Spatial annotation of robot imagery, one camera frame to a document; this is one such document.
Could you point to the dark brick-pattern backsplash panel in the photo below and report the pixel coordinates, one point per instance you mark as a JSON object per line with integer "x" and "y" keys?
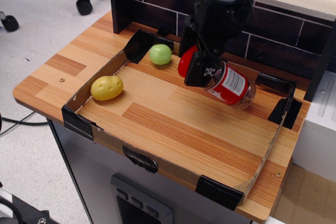
{"x": 278, "y": 40}

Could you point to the grey control panel with buttons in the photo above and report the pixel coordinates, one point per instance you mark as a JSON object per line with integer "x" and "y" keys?
{"x": 135, "y": 206}

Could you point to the black chair caster wheel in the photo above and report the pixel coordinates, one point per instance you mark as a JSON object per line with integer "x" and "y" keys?
{"x": 9, "y": 22}

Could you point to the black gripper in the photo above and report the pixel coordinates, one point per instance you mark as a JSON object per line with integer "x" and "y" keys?
{"x": 210, "y": 27}

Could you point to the yellow toy potato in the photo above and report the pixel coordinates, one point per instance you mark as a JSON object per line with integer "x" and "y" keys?
{"x": 106, "y": 88}

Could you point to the white side cabinet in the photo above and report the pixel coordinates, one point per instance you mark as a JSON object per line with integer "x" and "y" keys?
{"x": 315, "y": 148}

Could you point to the red-capped basil spice bottle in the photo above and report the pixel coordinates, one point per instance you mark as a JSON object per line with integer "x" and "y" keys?
{"x": 228, "y": 85}

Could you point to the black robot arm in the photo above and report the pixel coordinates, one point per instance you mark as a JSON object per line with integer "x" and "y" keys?
{"x": 212, "y": 24}

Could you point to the green toy apple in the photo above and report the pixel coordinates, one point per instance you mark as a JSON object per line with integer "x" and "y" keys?
{"x": 160, "y": 54}

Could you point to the black equipment with screw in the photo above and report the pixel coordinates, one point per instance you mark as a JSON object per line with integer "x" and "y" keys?
{"x": 15, "y": 210}

